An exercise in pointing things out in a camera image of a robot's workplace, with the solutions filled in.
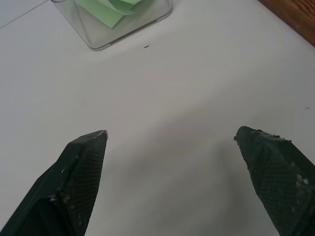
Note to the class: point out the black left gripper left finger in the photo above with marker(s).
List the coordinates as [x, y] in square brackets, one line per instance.
[73, 182]

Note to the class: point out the clear plastic box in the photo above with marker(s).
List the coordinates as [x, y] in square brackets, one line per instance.
[118, 29]

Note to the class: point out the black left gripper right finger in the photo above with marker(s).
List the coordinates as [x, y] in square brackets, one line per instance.
[278, 177]

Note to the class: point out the green paper note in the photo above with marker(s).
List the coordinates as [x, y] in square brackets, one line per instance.
[102, 12]
[129, 3]

